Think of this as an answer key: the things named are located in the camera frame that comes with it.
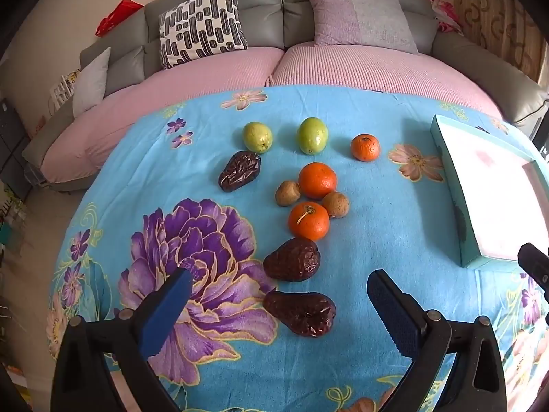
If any blue floral tablecloth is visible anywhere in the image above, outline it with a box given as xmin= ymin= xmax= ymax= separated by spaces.
xmin=47 ymin=85 xmax=548 ymax=411

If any right green jujube fruit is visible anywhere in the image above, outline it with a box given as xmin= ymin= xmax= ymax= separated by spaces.
xmin=297 ymin=117 xmax=329 ymax=155

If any light grey pillow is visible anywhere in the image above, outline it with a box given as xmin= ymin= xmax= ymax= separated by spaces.
xmin=73 ymin=47 xmax=111 ymax=118

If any lilac grey pillow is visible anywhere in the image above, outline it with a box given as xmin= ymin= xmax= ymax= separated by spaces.
xmin=309 ymin=0 xmax=418 ymax=54

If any left green jujube fruit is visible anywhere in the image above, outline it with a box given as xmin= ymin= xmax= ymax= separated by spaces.
xmin=242 ymin=122 xmax=273 ymax=155

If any stemmed orange tangerine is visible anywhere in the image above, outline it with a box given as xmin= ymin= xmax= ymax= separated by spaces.
xmin=288 ymin=201 xmax=330 ymax=241

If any grey leather sofa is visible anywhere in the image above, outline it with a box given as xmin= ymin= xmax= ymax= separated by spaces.
xmin=21 ymin=0 xmax=548 ymax=191

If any white wire rack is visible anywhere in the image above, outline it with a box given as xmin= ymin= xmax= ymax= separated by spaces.
xmin=47 ymin=69 xmax=80 ymax=116

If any brown patterned curtain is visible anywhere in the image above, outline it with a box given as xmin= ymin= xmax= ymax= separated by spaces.
xmin=453 ymin=0 xmax=548 ymax=87

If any red plastic bag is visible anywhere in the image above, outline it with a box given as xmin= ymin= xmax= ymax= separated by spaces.
xmin=95 ymin=0 xmax=143 ymax=38

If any pink floral cloth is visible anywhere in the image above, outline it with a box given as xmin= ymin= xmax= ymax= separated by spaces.
xmin=430 ymin=0 xmax=464 ymax=35

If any small orange tangerine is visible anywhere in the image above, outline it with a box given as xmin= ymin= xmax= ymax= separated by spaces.
xmin=351 ymin=134 xmax=381 ymax=162

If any pink sofa seat cover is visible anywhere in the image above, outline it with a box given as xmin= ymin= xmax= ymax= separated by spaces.
xmin=40 ymin=41 xmax=504 ymax=184

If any black white patterned pillow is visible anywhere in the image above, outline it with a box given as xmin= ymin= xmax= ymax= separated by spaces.
xmin=159 ymin=0 xmax=248 ymax=69

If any teal white tray box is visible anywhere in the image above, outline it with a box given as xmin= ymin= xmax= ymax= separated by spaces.
xmin=431 ymin=114 xmax=548 ymax=273

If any dark red date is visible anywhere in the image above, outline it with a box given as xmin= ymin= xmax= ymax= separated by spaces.
xmin=262 ymin=291 xmax=337 ymax=337
xmin=218 ymin=151 xmax=261 ymax=193
xmin=263 ymin=237 xmax=321 ymax=282

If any green jujube fruit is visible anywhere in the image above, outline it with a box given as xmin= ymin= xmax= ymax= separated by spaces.
xmin=242 ymin=122 xmax=273 ymax=155
xmin=297 ymin=117 xmax=329 ymax=155

